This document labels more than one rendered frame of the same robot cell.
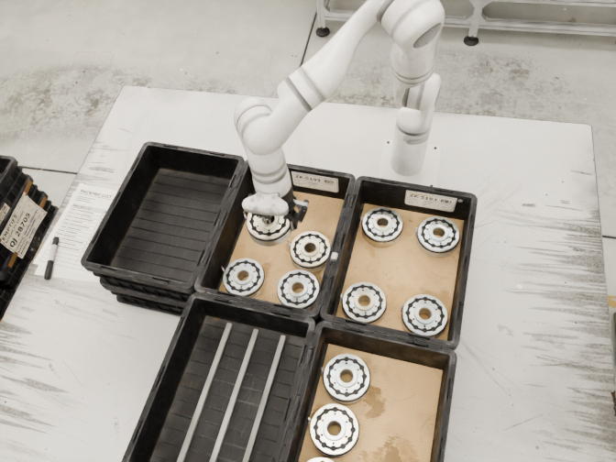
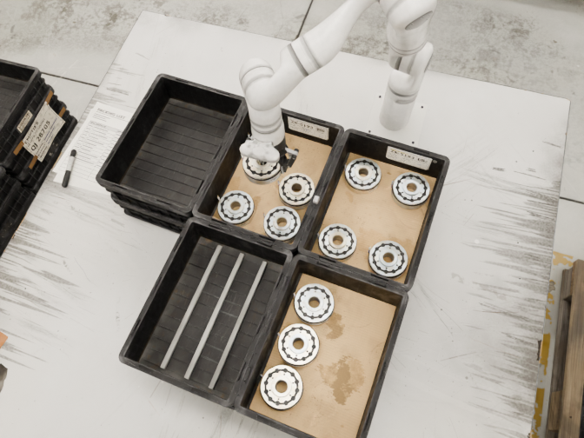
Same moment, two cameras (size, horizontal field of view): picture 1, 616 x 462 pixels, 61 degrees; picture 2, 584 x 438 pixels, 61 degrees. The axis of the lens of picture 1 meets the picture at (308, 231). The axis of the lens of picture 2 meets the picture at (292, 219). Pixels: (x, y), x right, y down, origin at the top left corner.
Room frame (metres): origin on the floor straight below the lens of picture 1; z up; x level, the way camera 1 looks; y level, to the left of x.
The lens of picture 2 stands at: (0.00, -0.03, 2.11)
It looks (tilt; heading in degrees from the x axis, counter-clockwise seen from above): 66 degrees down; 5
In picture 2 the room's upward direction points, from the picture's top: 7 degrees counter-clockwise
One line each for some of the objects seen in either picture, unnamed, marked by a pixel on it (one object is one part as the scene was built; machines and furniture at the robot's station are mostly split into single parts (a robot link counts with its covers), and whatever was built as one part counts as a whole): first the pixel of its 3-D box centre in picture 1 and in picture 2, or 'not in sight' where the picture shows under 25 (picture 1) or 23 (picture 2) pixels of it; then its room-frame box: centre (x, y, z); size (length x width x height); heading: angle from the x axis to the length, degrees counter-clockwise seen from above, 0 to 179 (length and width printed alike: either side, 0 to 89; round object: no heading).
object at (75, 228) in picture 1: (85, 230); (100, 146); (0.93, 0.66, 0.70); 0.33 x 0.23 x 0.01; 161
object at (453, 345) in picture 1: (401, 255); (375, 205); (0.56, -0.21, 0.92); 0.40 x 0.30 x 0.02; 157
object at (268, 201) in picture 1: (268, 182); (264, 132); (0.63, 0.06, 1.18); 0.11 x 0.09 x 0.06; 161
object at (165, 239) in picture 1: (173, 221); (178, 149); (0.80, 0.35, 0.87); 0.40 x 0.30 x 0.11; 157
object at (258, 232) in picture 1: (269, 220); (262, 162); (0.66, 0.08, 1.01); 0.10 x 0.10 x 0.01
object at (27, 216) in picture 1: (23, 225); (43, 131); (1.22, 1.06, 0.41); 0.31 x 0.02 x 0.16; 160
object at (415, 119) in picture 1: (417, 102); (409, 66); (0.92, -0.32, 1.03); 0.09 x 0.09 x 0.17; 62
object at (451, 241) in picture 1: (438, 234); (411, 188); (0.64, -0.32, 0.86); 0.10 x 0.10 x 0.01
